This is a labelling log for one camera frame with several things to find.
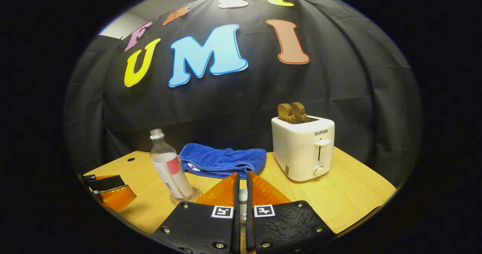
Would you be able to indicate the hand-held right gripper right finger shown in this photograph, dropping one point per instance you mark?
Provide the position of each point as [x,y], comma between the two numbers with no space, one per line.
[249,227]

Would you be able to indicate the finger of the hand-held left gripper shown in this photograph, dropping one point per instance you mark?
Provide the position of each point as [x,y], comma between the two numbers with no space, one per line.
[116,198]
[107,183]

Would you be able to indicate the round cork coaster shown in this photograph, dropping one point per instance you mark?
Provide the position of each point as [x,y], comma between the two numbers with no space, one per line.
[196,193]

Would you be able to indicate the white toaster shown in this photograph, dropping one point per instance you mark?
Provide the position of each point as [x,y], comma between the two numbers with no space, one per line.
[301,150]

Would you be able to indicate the clear plastic water bottle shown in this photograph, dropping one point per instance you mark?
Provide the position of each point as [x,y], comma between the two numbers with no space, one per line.
[171,167]

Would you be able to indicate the white teacup lid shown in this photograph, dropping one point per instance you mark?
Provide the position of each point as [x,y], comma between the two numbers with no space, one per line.
[243,195]

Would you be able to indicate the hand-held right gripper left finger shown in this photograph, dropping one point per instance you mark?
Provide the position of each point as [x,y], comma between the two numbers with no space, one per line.
[236,227]

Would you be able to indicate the blue folded towel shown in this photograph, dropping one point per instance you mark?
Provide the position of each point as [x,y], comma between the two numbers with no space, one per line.
[222,160]

